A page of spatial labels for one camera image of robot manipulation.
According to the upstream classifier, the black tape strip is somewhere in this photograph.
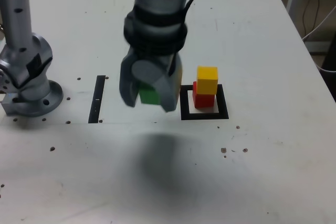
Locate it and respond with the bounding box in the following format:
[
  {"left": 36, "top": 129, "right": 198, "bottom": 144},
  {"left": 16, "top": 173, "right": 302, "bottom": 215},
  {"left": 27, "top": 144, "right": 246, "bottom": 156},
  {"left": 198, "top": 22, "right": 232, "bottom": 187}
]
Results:
[{"left": 88, "top": 75, "right": 106, "bottom": 124}]

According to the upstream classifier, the white cable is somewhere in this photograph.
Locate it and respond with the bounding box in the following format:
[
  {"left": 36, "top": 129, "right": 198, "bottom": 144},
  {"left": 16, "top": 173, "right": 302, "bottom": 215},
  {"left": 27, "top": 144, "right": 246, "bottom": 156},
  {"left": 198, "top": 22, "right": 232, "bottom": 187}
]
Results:
[
  {"left": 313, "top": 56, "right": 336, "bottom": 72},
  {"left": 301, "top": 6, "right": 336, "bottom": 40}
]

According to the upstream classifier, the red cube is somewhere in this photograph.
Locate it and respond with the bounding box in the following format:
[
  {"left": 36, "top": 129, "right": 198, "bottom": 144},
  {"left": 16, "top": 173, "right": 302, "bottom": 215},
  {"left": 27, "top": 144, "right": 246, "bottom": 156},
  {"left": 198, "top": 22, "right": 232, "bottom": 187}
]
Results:
[{"left": 192, "top": 81, "right": 216, "bottom": 109}]

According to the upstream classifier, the yellow cube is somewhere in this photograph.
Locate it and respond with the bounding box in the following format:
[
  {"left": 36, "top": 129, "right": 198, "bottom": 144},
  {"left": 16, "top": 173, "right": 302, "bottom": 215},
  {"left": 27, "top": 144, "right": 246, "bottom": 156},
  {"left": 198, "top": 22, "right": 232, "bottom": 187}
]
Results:
[{"left": 196, "top": 66, "right": 219, "bottom": 95}]

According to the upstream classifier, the grey cable duct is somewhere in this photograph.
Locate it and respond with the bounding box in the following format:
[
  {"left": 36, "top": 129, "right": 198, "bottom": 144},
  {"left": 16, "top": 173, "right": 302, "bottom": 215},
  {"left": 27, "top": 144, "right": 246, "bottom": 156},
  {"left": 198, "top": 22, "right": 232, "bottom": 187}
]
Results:
[{"left": 304, "top": 40, "right": 333, "bottom": 55}]

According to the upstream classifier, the green cube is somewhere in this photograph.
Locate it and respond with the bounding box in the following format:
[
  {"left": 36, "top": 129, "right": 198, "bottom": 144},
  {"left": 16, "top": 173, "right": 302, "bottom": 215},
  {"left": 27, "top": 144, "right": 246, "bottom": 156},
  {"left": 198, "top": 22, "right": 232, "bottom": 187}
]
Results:
[{"left": 138, "top": 82, "right": 161, "bottom": 105}]

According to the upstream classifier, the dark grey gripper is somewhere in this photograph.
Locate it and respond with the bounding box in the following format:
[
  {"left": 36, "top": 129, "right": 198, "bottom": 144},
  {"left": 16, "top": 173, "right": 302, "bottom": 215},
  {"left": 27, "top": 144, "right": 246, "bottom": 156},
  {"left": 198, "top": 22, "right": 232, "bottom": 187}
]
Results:
[{"left": 119, "top": 48, "right": 184, "bottom": 113}]

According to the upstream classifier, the black stand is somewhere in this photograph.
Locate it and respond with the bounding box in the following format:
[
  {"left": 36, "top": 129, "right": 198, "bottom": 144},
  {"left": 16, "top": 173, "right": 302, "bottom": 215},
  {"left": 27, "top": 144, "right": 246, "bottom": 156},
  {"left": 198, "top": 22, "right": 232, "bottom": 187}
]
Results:
[{"left": 321, "top": 31, "right": 336, "bottom": 72}]

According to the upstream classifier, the black tape square outline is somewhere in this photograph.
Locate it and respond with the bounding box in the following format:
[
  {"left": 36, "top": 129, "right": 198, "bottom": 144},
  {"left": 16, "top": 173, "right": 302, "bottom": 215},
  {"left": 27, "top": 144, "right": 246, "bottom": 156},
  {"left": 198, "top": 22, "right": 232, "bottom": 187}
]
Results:
[{"left": 180, "top": 84, "right": 229, "bottom": 121}]

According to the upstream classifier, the thin dark cable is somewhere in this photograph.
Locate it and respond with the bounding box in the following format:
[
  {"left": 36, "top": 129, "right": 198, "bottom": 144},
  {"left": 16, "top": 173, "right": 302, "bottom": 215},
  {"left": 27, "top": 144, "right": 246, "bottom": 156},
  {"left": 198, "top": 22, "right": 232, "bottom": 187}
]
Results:
[
  {"left": 313, "top": 0, "right": 320, "bottom": 30},
  {"left": 301, "top": 0, "right": 317, "bottom": 35}
]

